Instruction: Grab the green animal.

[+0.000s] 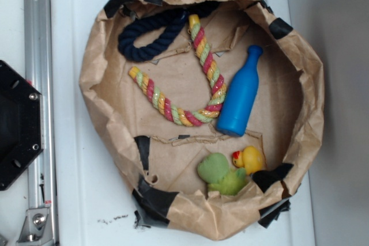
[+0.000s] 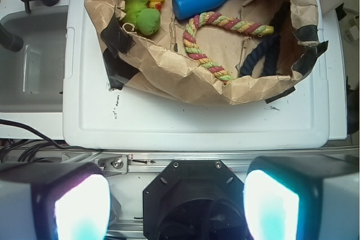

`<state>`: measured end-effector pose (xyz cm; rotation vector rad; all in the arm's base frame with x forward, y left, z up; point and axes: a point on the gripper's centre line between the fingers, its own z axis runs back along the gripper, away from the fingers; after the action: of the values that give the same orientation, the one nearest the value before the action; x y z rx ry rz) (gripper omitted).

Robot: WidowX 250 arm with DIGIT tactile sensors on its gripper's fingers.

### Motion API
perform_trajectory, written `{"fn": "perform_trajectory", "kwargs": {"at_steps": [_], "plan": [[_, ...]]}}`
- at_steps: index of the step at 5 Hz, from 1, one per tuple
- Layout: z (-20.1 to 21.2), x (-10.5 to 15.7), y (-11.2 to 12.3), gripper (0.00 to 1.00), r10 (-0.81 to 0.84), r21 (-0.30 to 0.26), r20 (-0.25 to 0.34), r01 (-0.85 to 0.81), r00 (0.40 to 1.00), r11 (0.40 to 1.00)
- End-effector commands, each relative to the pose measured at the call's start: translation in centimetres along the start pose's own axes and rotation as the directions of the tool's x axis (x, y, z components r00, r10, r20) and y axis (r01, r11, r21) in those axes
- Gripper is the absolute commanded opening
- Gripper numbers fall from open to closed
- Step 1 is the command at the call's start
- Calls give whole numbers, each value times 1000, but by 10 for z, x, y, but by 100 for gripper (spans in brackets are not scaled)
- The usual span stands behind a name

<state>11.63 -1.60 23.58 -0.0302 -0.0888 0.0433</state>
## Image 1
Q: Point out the green plush animal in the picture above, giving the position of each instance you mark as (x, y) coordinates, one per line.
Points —
(216, 172)

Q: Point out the brown paper bag bin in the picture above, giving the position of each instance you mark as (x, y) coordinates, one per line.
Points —
(157, 159)

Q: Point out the blue plastic bottle toy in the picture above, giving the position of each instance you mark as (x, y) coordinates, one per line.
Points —
(241, 95)

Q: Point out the yellow rubber duck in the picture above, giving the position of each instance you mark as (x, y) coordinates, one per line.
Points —
(250, 158)

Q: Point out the multicolour twisted rope toy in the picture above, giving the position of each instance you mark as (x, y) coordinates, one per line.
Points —
(210, 68)

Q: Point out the navy blue rope toy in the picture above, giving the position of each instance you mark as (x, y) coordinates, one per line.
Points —
(172, 20)

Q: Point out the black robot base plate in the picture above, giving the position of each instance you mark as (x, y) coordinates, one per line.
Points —
(21, 131)

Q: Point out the aluminium frame rail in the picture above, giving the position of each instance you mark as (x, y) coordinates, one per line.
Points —
(42, 186)

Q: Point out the metal corner bracket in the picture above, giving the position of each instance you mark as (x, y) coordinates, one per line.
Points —
(37, 228)

